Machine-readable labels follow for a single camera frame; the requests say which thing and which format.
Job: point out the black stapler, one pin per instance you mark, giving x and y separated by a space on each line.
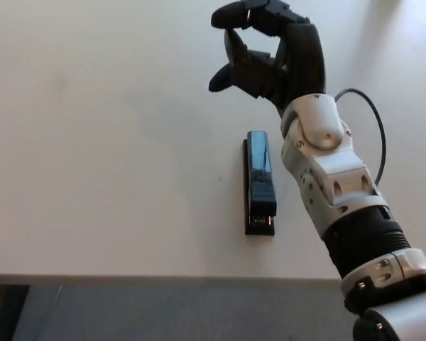
260 170

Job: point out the dark table leg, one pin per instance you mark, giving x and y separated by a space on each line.
3 312

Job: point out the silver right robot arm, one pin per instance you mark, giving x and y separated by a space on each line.
355 199

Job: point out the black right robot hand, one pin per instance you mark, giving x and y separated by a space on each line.
298 60

